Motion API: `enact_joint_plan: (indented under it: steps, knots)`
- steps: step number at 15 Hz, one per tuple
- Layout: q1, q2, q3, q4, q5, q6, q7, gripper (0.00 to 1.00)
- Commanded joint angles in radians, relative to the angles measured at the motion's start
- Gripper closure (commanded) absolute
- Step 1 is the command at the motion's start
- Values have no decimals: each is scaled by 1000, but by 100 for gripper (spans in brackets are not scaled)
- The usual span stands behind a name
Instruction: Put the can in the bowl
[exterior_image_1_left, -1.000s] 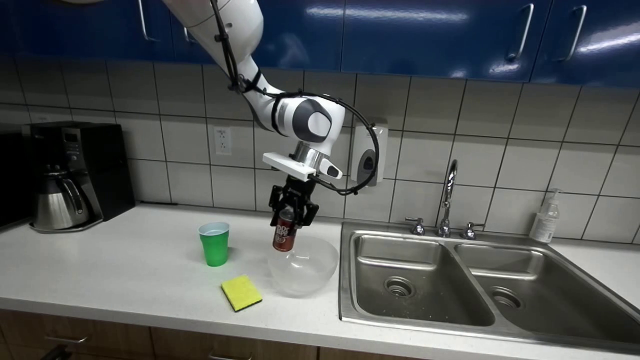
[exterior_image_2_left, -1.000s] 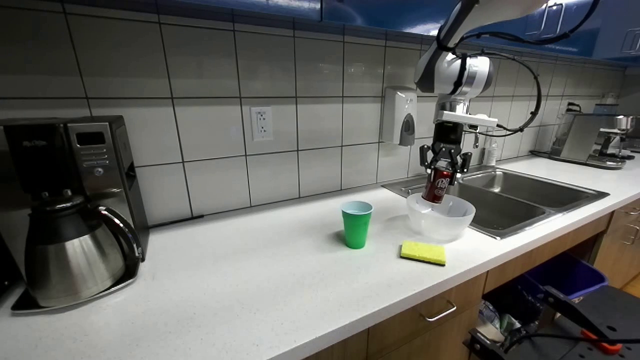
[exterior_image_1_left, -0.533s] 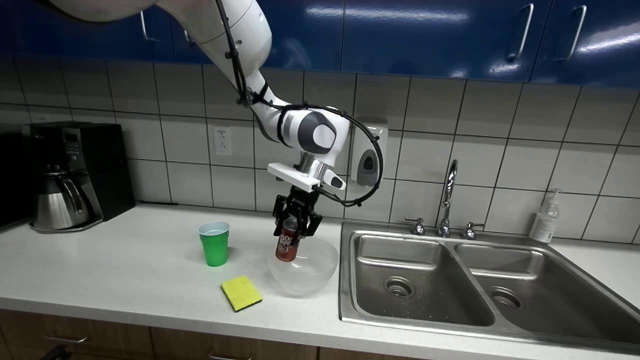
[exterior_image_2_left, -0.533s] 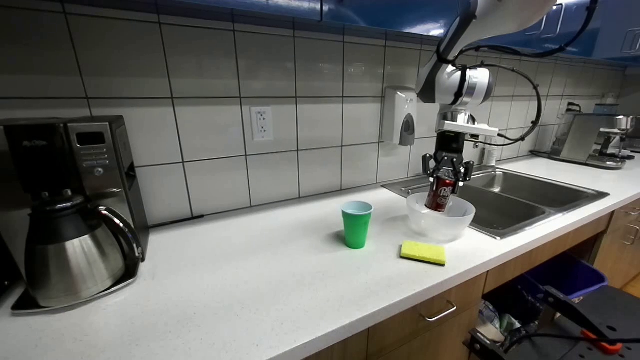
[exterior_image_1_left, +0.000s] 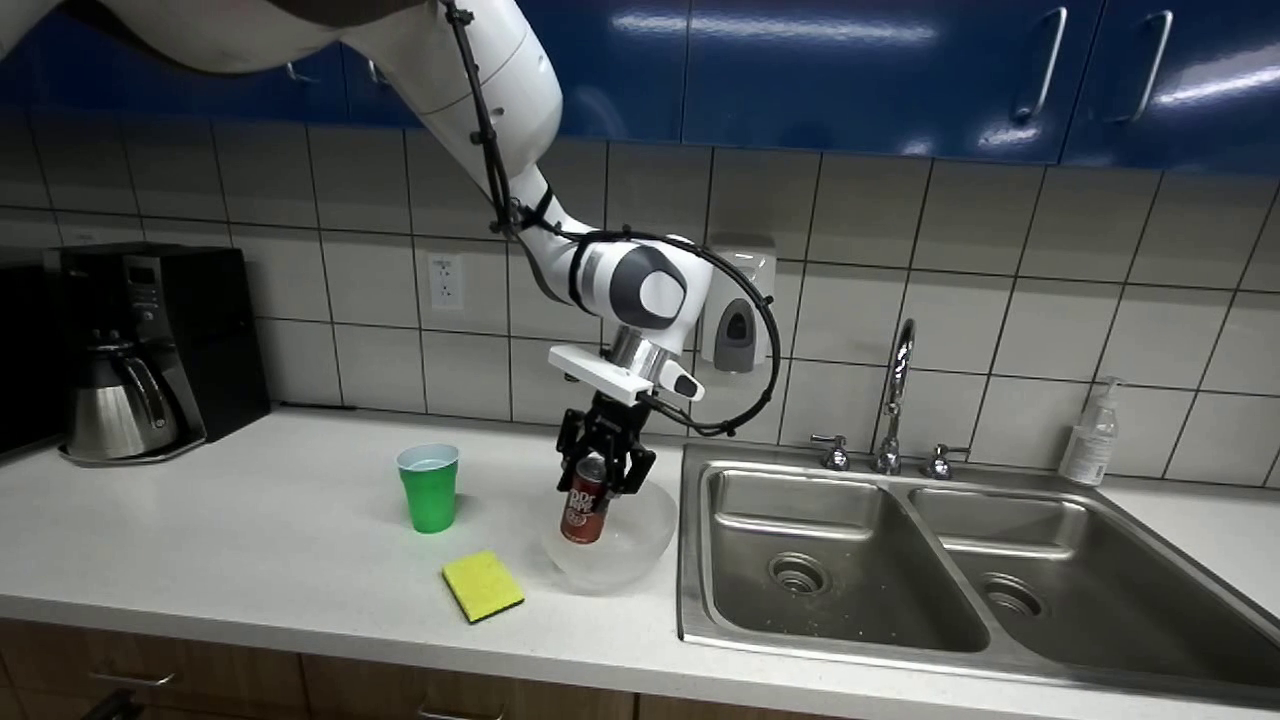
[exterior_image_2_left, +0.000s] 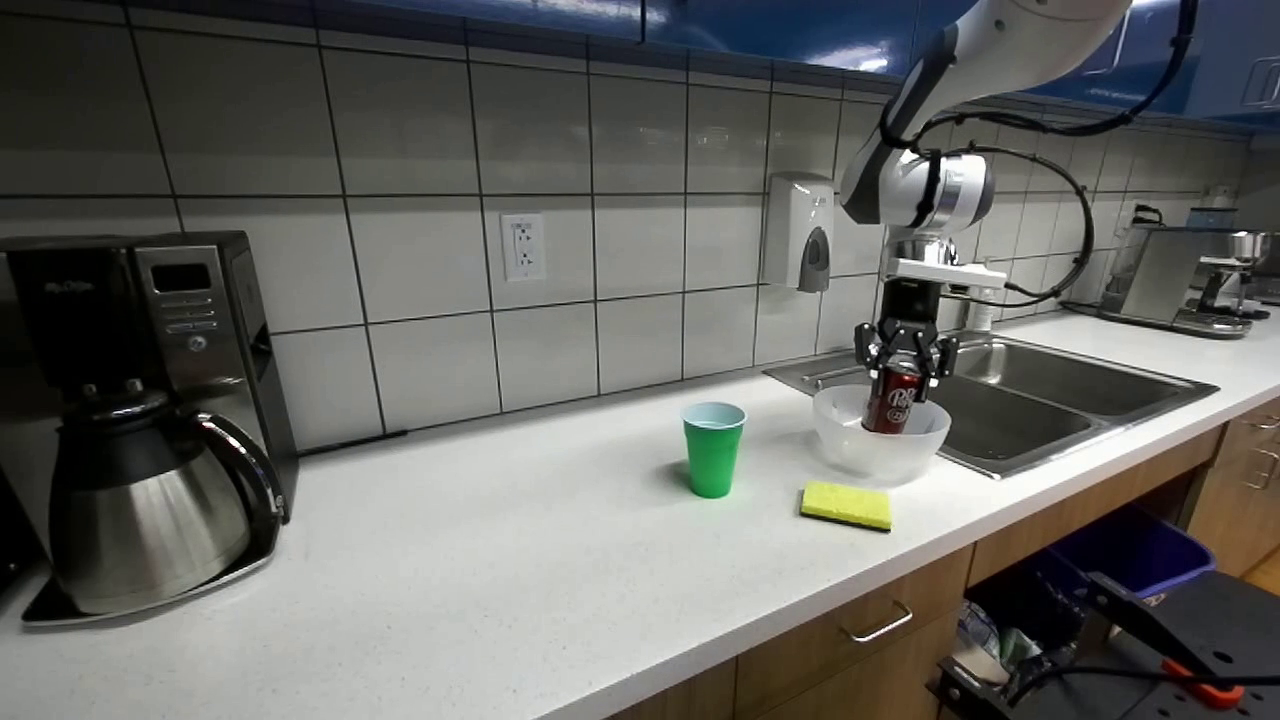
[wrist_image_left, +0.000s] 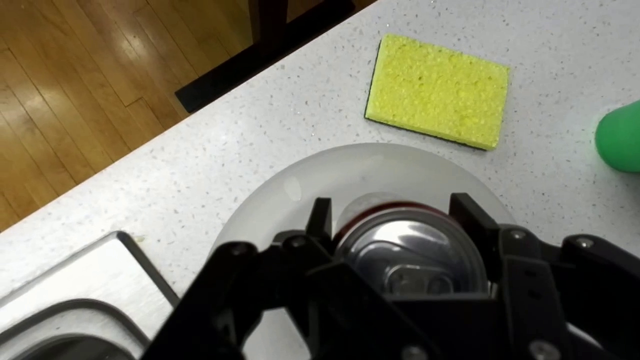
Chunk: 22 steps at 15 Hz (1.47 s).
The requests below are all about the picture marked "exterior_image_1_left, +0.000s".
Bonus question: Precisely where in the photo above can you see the white wall soap dispenser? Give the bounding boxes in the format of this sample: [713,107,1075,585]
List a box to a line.
[699,234,779,376]

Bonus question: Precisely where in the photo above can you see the dark red soda can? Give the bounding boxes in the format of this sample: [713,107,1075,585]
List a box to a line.
[560,455,612,546]

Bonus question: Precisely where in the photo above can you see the chrome tap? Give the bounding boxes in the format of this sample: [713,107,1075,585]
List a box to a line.
[868,317,918,477]

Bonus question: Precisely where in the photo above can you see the steel coffee carafe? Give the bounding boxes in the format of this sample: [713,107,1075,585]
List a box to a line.
[64,334,182,462]

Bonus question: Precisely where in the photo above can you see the wooden drawer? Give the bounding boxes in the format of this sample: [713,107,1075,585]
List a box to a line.
[0,618,309,720]
[299,652,638,720]

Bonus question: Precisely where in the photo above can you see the yellow sponge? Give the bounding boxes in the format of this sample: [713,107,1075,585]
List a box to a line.
[441,549,527,625]

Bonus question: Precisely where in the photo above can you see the green plastic cup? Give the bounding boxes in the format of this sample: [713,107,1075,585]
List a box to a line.
[396,443,461,535]

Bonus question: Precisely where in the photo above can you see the blue cabinet door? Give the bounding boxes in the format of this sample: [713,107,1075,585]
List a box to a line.
[340,0,693,146]
[1060,0,1280,179]
[0,18,353,129]
[682,0,1105,167]

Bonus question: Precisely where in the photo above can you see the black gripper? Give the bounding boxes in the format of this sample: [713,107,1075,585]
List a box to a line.
[556,390,659,499]

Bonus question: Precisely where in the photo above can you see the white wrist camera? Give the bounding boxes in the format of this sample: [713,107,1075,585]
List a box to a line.
[547,344,653,407]

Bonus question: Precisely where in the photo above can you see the steel double sink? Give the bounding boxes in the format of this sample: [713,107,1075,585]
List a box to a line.
[676,440,1280,709]

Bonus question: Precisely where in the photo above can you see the black appliance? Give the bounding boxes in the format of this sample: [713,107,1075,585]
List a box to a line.
[0,260,65,463]

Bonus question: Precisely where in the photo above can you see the white wall socket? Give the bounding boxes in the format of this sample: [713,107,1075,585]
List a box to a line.
[427,251,467,312]

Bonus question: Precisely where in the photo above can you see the blue wall cabinet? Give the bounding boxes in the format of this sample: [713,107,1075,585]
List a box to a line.
[0,0,1280,179]

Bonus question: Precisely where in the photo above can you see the black coffee maker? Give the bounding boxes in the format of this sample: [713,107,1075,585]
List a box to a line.
[44,242,272,469]

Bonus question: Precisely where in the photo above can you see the translucent white bowl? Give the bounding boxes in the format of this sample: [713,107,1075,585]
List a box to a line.
[540,478,680,594]

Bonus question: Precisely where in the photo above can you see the clear pump bottle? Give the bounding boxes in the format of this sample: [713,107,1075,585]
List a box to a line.
[1057,376,1125,489]

